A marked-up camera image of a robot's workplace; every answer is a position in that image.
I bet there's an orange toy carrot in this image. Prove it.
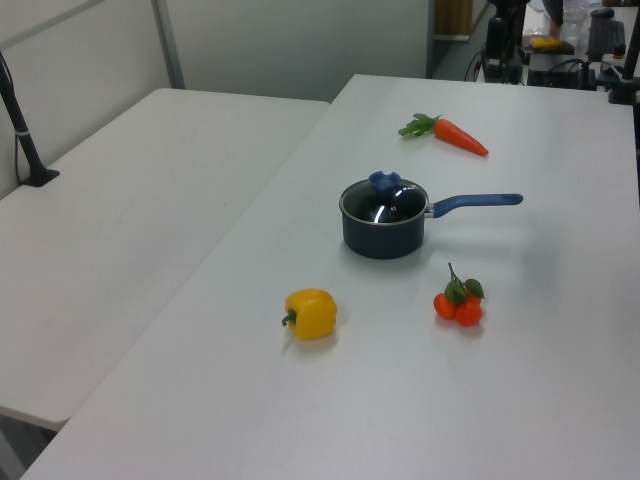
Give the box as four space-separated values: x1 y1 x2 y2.
397 113 490 158

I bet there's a glass lid with blue knob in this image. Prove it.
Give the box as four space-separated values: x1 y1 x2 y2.
339 170 429 226

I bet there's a white side table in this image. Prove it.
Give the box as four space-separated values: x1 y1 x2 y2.
0 88 331 432

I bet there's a black equipment box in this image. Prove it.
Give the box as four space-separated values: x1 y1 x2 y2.
526 58 609 92

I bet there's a wooden panel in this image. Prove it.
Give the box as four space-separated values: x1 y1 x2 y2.
433 0 474 40

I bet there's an orange toy tomato cluster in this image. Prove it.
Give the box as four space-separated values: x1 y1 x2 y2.
432 262 486 328

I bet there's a grey partition post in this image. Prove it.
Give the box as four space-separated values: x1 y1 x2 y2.
149 0 187 91

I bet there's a dark blue saucepan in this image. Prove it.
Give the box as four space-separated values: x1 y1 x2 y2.
340 193 524 260

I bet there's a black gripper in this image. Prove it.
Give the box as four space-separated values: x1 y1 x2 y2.
481 0 526 84

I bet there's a black keyboard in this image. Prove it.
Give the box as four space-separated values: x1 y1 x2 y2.
587 17 626 59

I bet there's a clear plastic bottle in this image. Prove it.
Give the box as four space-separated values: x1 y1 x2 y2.
559 6 588 44

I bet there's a black camera stand pole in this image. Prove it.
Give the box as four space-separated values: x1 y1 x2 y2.
607 29 640 105
0 49 61 188

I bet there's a yellow toy bell pepper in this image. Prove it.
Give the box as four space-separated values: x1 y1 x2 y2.
280 287 338 342

